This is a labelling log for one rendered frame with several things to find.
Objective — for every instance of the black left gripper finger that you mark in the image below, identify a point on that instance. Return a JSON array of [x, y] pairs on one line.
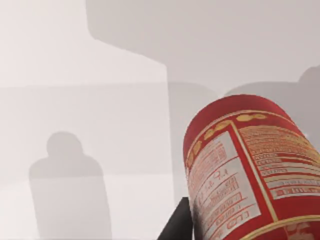
[[180, 222]]

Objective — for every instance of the red and white can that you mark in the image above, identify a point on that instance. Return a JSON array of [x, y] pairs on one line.
[[250, 170]]

